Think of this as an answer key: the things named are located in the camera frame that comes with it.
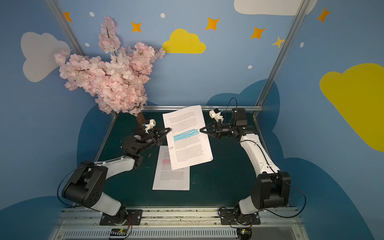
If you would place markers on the aluminium front rail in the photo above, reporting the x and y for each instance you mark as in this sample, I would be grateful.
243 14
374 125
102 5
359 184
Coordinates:
187 223

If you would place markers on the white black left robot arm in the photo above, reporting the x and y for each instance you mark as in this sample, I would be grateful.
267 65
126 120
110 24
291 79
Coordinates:
86 184

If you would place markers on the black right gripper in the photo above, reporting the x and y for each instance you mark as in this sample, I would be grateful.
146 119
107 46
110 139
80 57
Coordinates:
217 130

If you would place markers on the right circuit board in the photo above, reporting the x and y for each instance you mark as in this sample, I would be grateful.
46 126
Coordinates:
244 233

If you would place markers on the aluminium left frame post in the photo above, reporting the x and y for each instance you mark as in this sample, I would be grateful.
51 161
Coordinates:
59 15

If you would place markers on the aluminium right frame post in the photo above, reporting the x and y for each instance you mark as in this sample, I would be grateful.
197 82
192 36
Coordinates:
291 34

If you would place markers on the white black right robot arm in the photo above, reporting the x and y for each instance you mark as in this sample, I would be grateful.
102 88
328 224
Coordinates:
272 188

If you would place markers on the pink cherry blossom tree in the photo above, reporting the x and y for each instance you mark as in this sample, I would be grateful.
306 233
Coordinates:
118 84

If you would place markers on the aluminium frame post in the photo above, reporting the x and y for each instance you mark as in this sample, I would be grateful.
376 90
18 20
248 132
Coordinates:
291 34
59 15

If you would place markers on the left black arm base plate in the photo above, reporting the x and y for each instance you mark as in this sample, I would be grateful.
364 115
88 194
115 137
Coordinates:
123 218

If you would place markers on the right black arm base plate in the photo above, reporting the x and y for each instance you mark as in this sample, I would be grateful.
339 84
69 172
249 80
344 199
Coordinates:
235 217

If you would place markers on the pink highlighted paper document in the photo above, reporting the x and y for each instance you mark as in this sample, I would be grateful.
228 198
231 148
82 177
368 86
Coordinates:
167 179

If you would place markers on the left green circuit board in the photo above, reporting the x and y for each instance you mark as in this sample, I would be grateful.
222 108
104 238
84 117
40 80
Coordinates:
118 234

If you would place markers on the blue highlighted paper document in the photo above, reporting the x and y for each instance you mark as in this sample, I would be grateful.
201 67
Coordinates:
187 145

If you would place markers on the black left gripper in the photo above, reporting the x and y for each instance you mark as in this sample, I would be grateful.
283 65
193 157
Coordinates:
154 135

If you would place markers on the aluminium back frame bar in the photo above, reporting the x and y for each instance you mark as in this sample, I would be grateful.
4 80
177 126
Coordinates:
204 108

